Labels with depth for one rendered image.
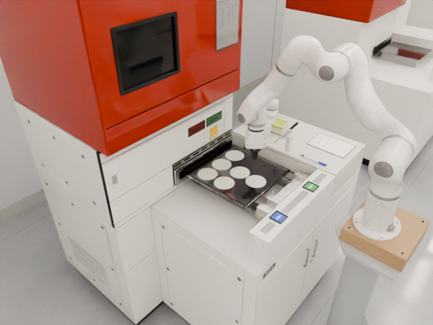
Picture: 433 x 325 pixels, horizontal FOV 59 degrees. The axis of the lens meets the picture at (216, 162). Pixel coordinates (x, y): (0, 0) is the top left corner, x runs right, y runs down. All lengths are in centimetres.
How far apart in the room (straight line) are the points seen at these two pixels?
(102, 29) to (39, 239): 203
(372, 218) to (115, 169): 106
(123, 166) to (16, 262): 154
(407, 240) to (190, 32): 120
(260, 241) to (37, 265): 179
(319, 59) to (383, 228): 74
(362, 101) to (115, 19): 88
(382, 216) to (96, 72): 119
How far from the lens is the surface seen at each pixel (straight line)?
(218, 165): 195
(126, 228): 182
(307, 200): 169
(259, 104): 159
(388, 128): 152
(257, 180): 187
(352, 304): 204
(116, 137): 148
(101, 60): 135
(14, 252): 306
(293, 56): 149
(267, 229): 154
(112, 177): 161
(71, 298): 265
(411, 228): 180
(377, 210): 164
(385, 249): 168
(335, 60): 137
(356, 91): 145
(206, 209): 182
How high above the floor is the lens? 204
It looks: 35 degrees down
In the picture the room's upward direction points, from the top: straight up
